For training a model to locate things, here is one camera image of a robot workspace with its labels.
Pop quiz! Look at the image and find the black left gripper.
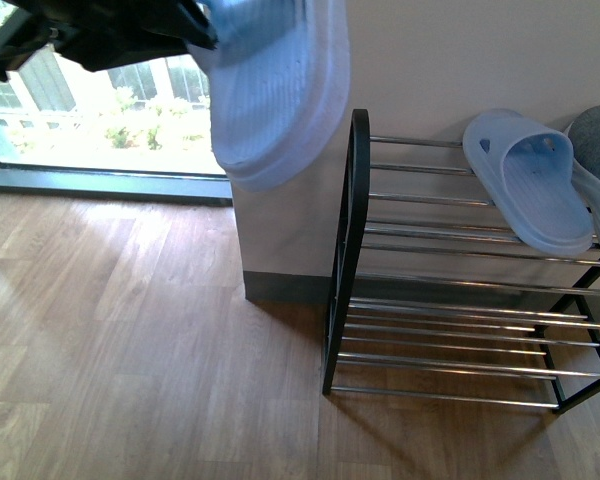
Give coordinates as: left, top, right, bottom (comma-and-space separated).
0, 1, 218, 82

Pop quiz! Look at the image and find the light blue slide slipper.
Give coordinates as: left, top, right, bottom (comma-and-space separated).
462, 109, 594, 256
188, 1, 351, 192

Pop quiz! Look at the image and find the black metal shoe rack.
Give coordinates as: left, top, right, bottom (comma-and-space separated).
322, 109, 600, 413

